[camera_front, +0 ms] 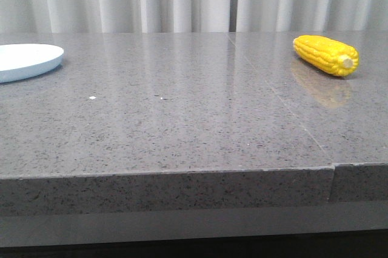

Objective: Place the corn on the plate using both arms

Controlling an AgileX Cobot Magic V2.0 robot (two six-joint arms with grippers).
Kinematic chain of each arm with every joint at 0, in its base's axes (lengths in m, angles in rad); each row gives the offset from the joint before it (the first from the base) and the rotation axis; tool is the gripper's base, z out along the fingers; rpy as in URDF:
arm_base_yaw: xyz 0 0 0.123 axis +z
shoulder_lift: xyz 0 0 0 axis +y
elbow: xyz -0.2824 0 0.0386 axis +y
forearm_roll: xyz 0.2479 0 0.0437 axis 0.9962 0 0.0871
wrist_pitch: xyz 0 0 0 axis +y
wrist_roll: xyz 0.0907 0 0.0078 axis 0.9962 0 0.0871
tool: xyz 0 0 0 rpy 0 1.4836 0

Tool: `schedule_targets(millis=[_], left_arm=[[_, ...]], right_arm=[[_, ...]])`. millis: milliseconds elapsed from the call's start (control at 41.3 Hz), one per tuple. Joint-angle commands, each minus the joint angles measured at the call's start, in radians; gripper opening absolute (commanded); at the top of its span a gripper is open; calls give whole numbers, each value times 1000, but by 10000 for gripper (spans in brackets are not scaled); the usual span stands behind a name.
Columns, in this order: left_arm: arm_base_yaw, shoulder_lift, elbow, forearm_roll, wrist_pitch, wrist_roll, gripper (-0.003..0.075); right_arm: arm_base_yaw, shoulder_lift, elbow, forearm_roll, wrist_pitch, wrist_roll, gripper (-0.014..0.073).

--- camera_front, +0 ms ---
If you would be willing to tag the yellow corn cob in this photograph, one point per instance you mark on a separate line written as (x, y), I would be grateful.
(328, 55)

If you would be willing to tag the light blue round plate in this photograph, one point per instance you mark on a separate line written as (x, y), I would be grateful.
(22, 61)

